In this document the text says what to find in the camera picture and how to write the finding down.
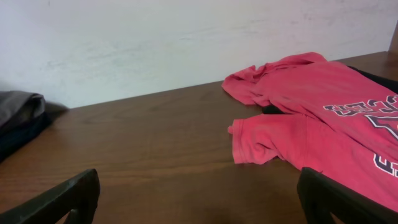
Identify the red printed t-shirt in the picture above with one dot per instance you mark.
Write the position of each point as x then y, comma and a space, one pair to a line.
332, 119

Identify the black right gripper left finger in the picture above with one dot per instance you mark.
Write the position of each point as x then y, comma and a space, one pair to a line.
76, 199

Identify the folded dark navy garment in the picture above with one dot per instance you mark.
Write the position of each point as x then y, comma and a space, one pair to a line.
13, 140

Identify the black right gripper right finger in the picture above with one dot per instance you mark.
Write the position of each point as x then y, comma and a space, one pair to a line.
322, 198

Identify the grey shorts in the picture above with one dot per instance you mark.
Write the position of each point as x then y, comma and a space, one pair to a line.
19, 107

